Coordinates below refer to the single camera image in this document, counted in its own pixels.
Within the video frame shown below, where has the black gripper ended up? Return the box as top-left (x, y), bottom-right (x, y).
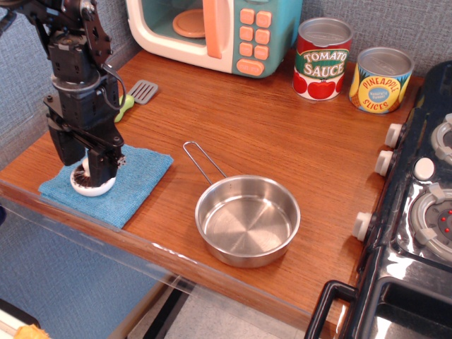
top-left (44, 72), bottom-right (126, 186)

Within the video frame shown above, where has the white toy mushroom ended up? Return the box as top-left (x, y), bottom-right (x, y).
top-left (70, 157), bottom-right (116, 197)

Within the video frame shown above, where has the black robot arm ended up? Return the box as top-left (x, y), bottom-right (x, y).
top-left (1, 1), bottom-right (125, 188)

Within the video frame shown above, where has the blue folded cloth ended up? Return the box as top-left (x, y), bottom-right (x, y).
top-left (39, 145), bottom-right (173, 229)

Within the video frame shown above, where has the clear acrylic table guard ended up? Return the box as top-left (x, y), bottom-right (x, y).
top-left (1, 183), bottom-right (304, 338)

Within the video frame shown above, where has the orange microwave turntable plate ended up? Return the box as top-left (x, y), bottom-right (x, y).
top-left (172, 8), bottom-right (206, 39)

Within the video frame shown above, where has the orange fuzzy object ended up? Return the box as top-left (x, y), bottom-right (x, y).
top-left (13, 324), bottom-right (50, 339)

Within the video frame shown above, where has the teal toy microwave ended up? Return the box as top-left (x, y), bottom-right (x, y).
top-left (126, 1), bottom-right (302, 78)

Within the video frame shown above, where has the tomato sauce can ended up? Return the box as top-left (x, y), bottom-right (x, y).
top-left (292, 17), bottom-right (354, 101)

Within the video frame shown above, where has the white stove knob bottom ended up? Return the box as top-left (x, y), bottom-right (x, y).
top-left (352, 212), bottom-right (372, 242)

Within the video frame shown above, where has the white stove knob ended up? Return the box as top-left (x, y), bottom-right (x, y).
top-left (384, 124), bottom-right (403, 148)
top-left (352, 212), bottom-right (372, 242)
top-left (374, 150), bottom-right (393, 177)

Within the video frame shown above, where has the white stove knob middle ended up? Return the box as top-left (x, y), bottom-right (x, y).
top-left (374, 150), bottom-right (393, 177)

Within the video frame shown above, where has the pineapple slices can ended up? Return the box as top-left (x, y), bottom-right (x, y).
top-left (349, 47), bottom-right (415, 114)

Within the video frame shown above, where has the white stove knob top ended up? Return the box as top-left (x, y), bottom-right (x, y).
top-left (384, 124), bottom-right (403, 148)

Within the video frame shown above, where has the white round stove button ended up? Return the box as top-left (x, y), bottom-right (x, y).
top-left (413, 157), bottom-right (435, 181)

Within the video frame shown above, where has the black toy stove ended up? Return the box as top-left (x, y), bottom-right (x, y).
top-left (305, 61), bottom-right (451, 338)

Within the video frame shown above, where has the grey stove burner front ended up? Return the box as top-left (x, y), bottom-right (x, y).
top-left (410, 183), bottom-right (451, 262)

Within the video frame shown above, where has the grey stove burner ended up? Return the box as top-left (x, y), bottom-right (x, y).
top-left (410, 183), bottom-right (451, 262)
top-left (431, 113), bottom-right (452, 165)

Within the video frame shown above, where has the grey stove burner back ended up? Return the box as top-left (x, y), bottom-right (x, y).
top-left (431, 113), bottom-right (452, 165)

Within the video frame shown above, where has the green handled grey spatula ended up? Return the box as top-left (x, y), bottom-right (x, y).
top-left (114, 80), bottom-right (158, 123)

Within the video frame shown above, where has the silver pot with handle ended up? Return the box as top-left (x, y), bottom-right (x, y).
top-left (182, 141), bottom-right (302, 269)

